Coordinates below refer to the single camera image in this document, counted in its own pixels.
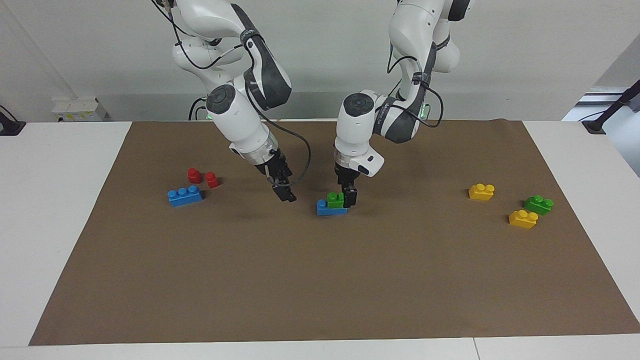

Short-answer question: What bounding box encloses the black table clamp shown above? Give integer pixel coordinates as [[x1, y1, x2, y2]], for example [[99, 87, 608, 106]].
[[0, 105, 27, 137]]

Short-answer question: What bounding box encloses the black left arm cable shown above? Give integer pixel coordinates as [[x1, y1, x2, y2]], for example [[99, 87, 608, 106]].
[[387, 42, 445, 130]]

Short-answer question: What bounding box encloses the brown table mat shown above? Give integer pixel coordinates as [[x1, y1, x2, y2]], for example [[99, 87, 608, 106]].
[[28, 119, 640, 347]]

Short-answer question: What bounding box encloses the white power socket box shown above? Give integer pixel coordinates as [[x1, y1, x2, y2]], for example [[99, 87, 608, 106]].
[[52, 97, 110, 122]]

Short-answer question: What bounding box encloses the blue three-stud toy block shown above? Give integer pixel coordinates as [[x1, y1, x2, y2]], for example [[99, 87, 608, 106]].
[[316, 199, 348, 216], [167, 185, 204, 207]]

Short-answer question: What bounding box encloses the black stand with clamp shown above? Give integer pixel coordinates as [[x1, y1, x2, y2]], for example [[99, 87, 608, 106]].
[[582, 79, 640, 135]]

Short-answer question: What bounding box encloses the black base cable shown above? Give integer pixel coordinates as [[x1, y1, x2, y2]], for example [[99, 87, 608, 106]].
[[188, 96, 208, 121]]

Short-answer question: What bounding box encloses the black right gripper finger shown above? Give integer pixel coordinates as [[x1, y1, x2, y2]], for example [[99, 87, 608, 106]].
[[272, 184, 297, 203]]

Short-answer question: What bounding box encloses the yellow two-stud toy block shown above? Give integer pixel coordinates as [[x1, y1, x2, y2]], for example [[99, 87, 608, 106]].
[[468, 183, 496, 201], [508, 209, 539, 230]]

